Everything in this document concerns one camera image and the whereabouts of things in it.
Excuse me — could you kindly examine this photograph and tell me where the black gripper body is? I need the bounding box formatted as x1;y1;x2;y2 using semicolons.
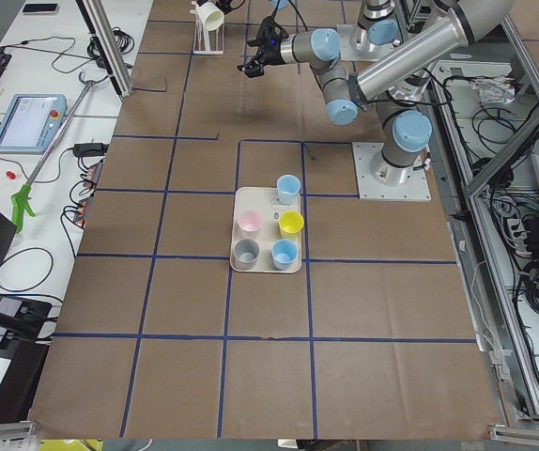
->
253;16;289;66
215;0;244;12

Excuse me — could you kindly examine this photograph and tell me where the white plastic cup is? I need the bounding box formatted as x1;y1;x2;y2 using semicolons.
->
196;1;224;32

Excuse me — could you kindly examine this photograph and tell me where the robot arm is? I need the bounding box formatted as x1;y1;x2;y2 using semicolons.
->
238;1;513;126
192;1;400;61

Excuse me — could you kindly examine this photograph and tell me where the pink plastic cup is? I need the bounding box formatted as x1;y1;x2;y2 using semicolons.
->
237;210;263;239

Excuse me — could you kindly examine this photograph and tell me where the yellow plastic cup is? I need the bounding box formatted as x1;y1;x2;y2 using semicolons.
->
278;210;304;240

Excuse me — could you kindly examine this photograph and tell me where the grey plastic cup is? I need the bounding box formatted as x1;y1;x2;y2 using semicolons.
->
232;239;260;271

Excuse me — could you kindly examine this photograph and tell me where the light blue plastic cup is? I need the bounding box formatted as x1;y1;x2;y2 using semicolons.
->
271;239;299;271

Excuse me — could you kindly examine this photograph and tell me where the cream plastic tray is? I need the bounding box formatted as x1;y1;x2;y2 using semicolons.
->
230;187;302;274

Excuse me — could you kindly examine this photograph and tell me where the black smartphone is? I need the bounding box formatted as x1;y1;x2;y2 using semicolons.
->
22;2;59;15

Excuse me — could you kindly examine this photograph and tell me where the black power adapter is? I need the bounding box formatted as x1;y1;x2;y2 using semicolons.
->
72;142;109;158

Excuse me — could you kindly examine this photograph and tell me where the blue teach pendant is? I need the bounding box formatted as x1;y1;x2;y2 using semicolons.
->
0;94;67;155

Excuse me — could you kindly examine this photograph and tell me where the white wire cup rack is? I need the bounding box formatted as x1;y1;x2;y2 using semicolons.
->
190;1;224;55

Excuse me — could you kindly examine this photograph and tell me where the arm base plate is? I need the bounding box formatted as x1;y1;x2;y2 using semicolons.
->
352;142;431;202
336;24;369;62

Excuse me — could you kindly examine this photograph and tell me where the aluminium frame post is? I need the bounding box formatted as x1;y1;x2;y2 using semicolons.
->
76;0;133;100

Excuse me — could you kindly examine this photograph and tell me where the green handled reacher grabber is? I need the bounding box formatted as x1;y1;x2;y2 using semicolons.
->
10;72;109;234

